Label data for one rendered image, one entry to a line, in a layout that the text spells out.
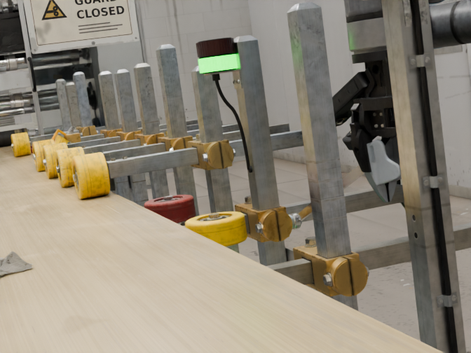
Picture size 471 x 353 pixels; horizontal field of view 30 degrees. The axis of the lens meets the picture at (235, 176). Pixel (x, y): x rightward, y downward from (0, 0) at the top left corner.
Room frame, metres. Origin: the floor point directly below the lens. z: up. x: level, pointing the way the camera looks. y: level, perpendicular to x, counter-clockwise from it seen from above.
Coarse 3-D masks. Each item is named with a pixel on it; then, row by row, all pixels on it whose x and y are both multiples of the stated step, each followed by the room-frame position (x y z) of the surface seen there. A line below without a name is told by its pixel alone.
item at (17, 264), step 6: (12, 252) 1.01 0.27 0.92; (0, 258) 1.04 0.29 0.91; (6, 258) 1.01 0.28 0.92; (12, 258) 1.01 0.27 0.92; (18, 258) 1.02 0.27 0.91; (0, 264) 1.01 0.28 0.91; (6, 264) 1.00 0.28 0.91; (12, 264) 1.00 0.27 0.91; (18, 264) 1.01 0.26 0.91; (24, 264) 1.01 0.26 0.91; (30, 264) 1.02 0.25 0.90; (0, 270) 0.98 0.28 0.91; (6, 270) 0.99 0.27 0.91; (12, 270) 1.00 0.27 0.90; (18, 270) 1.00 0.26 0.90
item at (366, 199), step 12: (360, 192) 1.49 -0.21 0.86; (372, 192) 1.49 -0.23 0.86; (396, 192) 1.50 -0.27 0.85; (288, 204) 1.47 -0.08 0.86; (300, 204) 1.45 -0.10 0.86; (348, 204) 1.47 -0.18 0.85; (360, 204) 1.48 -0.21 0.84; (372, 204) 1.49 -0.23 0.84; (384, 204) 1.49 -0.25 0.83; (312, 216) 1.45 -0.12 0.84
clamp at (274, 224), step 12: (240, 204) 1.48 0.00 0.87; (252, 216) 1.39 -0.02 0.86; (264, 216) 1.36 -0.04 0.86; (276, 216) 1.36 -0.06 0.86; (288, 216) 1.37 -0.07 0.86; (252, 228) 1.40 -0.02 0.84; (264, 228) 1.35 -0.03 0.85; (276, 228) 1.36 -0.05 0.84; (288, 228) 1.36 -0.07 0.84; (264, 240) 1.37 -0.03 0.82; (276, 240) 1.36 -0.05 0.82
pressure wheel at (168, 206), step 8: (152, 200) 1.40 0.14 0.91; (160, 200) 1.41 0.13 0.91; (168, 200) 1.39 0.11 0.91; (176, 200) 1.37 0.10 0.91; (184, 200) 1.37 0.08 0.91; (192, 200) 1.38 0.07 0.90; (152, 208) 1.36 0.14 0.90; (160, 208) 1.36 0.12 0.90; (168, 208) 1.36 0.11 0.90; (176, 208) 1.36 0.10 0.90; (184, 208) 1.36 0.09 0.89; (192, 208) 1.38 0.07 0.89; (168, 216) 1.36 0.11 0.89; (176, 216) 1.36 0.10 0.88; (184, 216) 1.36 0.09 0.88; (192, 216) 1.38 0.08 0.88
